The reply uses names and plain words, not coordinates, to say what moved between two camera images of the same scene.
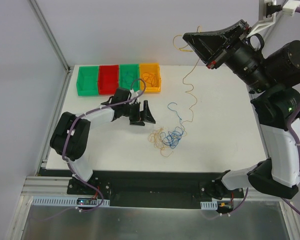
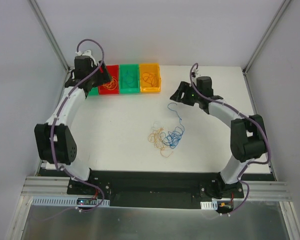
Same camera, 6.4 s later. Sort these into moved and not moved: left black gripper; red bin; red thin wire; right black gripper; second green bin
Moved: right black gripper; left black gripper
Not moved: red thin wire; red bin; second green bin
